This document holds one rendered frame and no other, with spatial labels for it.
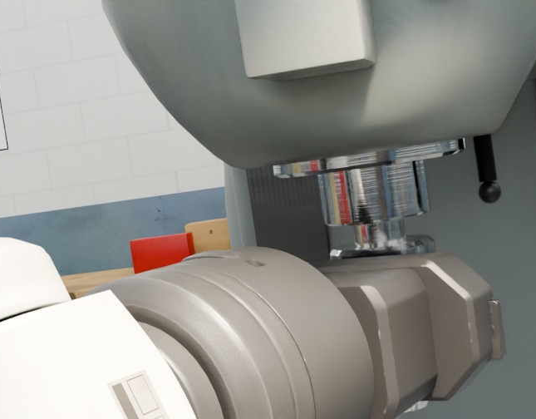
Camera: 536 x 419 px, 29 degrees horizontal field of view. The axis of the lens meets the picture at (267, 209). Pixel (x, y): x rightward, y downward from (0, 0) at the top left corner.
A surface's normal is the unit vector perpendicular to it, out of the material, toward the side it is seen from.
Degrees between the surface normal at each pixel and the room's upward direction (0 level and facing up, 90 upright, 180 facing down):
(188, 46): 99
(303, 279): 44
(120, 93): 90
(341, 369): 85
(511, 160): 90
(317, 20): 90
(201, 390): 66
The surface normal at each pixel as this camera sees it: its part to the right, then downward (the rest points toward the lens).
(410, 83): 0.13, 0.55
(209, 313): -0.02, -0.48
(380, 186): 0.01, 0.05
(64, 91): -0.22, 0.08
